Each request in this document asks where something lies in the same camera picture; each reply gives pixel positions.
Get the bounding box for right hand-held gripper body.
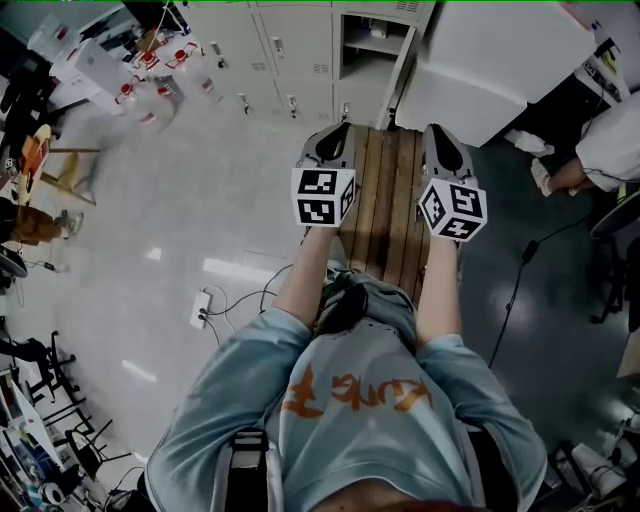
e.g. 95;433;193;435
416;123;489;244

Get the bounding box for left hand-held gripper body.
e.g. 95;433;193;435
291;122;359;229

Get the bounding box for grey metal locker cabinet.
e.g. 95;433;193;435
183;0;442;132

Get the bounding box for person's right forearm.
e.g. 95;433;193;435
413;238;464;352

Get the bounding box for another person's forearm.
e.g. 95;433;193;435
547;158;597;197

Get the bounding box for person's left forearm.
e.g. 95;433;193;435
272;225;337;337

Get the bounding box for brown wooden slat platform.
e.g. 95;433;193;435
343;124;437;307

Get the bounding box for large white box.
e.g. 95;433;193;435
393;0;599;149

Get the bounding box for clear water jug red cap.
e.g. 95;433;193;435
164;42;201;72
133;47;162;74
192;69;224;104
114;74;177;134

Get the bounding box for white power strip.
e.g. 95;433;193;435
188;289;214;331

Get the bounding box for brown cardboard box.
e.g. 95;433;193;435
616;329;640;380

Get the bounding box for person's light blue shirt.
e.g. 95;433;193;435
144;277;549;512

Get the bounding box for light wooden stool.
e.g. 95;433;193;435
38;146;104;207

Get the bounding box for white cartons stack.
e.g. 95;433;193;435
27;13;129;117

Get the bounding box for black metal chair frames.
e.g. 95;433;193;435
0;329;132;482

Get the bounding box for black cable with adapter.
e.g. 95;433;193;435
487;212;599;370

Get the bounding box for black power strip cable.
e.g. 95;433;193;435
202;263;297;347

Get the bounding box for grey harness strap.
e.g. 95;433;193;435
213;428;284;512

